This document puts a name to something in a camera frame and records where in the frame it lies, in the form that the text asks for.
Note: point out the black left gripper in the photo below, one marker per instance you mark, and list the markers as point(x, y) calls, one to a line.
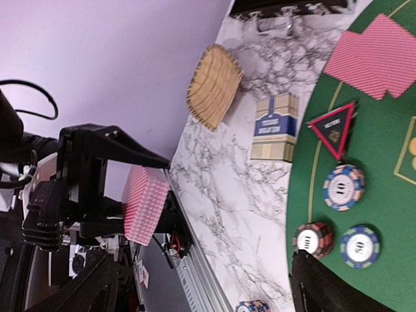
point(83, 152)

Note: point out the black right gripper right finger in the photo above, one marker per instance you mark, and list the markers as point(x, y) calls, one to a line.
point(316, 288)

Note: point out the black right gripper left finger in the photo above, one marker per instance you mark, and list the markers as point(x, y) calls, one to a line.
point(104, 285)

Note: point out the red-backed card deck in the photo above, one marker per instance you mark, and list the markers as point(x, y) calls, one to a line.
point(143, 198)

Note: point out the green chip group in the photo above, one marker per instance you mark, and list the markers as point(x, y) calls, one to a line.
point(360, 246)

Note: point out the black red all-in triangle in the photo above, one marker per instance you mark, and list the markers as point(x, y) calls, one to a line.
point(333, 128)

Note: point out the red card group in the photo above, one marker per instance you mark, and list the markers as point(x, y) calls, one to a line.
point(346, 66)
point(388, 50)

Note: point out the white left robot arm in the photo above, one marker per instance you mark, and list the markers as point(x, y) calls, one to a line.
point(28, 274)

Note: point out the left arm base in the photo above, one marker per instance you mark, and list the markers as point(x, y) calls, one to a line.
point(175, 240)

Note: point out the round green poker mat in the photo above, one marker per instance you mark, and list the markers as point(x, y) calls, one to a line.
point(379, 146)

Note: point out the woven bamboo tray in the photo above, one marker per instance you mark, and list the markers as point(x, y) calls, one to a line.
point(213, 86)

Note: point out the blue gold card box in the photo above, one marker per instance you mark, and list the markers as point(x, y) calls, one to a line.
point(276, 119)

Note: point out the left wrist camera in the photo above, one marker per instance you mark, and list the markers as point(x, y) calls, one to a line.
point(50, 210)

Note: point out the aluminium front rail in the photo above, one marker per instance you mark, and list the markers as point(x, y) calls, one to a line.
point(199, 282)

